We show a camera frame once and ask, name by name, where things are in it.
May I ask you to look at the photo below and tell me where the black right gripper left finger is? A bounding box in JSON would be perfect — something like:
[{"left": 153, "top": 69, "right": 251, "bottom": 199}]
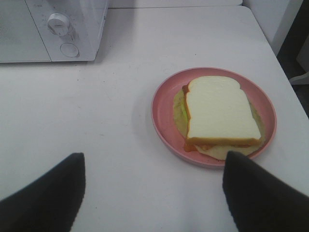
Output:
[{"left": 0, "top": 153, "right": 86, "bottom": 232}]

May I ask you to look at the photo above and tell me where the white microwave door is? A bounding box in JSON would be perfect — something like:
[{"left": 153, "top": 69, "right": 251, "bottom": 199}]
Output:
[{"left": 0, "top": 0, "right": 51, "bottom": 63}]

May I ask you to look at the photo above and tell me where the white microwave oven body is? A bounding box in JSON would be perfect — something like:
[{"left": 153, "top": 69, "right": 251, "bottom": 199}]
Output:
[{"left": 26, "top": 0, "right": 109, "bottom": 62}]

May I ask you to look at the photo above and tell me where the sandwich with lettuce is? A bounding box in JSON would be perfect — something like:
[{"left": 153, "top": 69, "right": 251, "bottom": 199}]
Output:
[{"left": 173, "top": 76, "right": 265, "bottom": 160}]

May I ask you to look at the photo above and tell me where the round white door button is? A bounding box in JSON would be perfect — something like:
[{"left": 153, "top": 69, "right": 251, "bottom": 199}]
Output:
[{"left": 60, "top": 43, "right": 79, "bottom": 58}]

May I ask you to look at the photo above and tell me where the pink round plate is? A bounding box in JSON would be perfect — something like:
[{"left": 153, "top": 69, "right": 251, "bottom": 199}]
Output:
[{"left": 151, "top": 67, "right": 277, "bottom": 168}]

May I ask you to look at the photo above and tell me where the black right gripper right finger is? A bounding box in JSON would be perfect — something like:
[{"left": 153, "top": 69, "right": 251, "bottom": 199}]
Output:
[{"left": 223, "top": 151, "right": 309, "bottom": 232}]

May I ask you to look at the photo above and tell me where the white microwave knob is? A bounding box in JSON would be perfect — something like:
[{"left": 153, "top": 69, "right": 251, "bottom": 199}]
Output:
[{"left": 47, "top": 13, "right": 72, "bottom": 37}]

